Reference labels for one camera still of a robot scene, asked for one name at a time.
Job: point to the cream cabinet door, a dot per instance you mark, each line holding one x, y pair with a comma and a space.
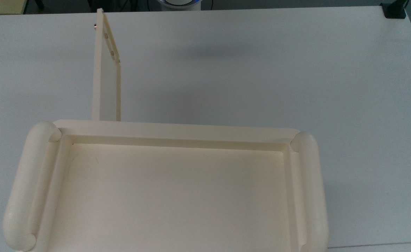
106, 87

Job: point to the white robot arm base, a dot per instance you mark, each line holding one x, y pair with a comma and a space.
179, 4

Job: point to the black table clamp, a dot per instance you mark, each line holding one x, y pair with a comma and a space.
394, 9

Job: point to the yellow wooden furniture piece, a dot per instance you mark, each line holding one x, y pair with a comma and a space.
2, 6

